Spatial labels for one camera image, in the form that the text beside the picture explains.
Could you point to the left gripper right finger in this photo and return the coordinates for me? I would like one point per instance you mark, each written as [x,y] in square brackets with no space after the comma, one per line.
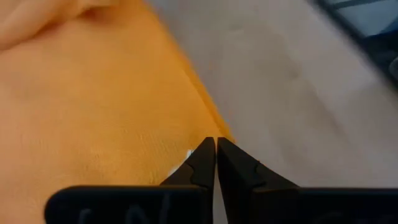
[242,177]

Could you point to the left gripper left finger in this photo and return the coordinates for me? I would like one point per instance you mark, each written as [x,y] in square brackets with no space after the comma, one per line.
[199,174]

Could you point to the orange microfiber towel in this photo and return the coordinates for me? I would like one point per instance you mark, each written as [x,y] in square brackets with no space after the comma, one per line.
[93,93]

